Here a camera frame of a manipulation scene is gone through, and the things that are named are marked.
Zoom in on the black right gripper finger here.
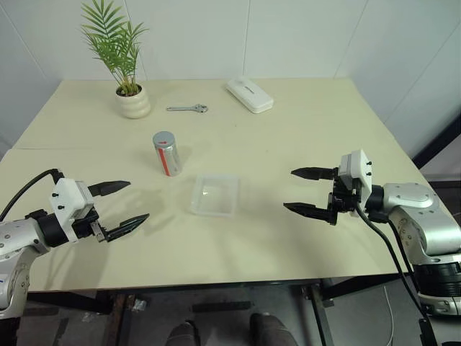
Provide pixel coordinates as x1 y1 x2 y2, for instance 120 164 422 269
282 202 338 226
290 167 336 182

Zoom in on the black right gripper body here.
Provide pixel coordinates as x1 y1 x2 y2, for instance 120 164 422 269
327 167 363 214

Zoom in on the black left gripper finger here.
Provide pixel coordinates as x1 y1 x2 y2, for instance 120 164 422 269
87 180 131 198
104 213 151 244

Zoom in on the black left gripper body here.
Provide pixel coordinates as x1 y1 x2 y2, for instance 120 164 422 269
71 208 109 244

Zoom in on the silver red can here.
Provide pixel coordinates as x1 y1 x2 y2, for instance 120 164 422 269
152 130 182 178

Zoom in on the grey plastic container lid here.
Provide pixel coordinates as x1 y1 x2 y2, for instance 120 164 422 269
152 130 176 150

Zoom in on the clear plastic tray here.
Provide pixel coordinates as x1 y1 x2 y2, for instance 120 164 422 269
188 173 241 218

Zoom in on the green plant in white pot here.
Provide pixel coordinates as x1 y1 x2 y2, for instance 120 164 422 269
80 0 153 120

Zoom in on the rusty brown table leg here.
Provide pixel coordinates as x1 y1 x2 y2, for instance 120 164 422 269
107 293 136 346

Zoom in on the white oblong plastic case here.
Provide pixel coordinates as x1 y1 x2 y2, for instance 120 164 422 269
225 76 275 115

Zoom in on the black metal table leg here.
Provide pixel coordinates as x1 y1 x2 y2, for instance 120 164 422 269
308 284 340 346

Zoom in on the silver adjustable wrench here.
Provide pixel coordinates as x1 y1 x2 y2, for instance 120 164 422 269
166 102 209 115

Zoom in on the dark rounded shape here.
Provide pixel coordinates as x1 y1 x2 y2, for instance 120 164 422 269
249 312 299 346
168 321 200 346

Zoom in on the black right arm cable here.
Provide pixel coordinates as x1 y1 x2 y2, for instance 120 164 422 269
354 201 439 346
370 211 415 277

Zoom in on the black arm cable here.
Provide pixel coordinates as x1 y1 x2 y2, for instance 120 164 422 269
370 211 415 277
0 167 66 221
354 201 439 346

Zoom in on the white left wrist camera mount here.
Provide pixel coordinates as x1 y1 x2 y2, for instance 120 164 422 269
48 177 97 243

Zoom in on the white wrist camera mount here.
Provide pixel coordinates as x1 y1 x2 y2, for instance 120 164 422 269
339 148 374 218
48 177 97 243

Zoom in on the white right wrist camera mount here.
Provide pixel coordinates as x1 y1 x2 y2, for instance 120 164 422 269
339 148 374 218

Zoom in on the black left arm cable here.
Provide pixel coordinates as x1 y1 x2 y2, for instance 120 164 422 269
0 167 66 221

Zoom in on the black table frame bar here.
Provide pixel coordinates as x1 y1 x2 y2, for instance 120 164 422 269
27 290 113 324
321 274 416 301

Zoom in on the black metal frame post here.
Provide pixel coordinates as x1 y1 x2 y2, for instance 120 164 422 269
411 103 461 181

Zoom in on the white cable on floor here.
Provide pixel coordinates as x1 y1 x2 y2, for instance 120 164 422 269
382 283 396 344

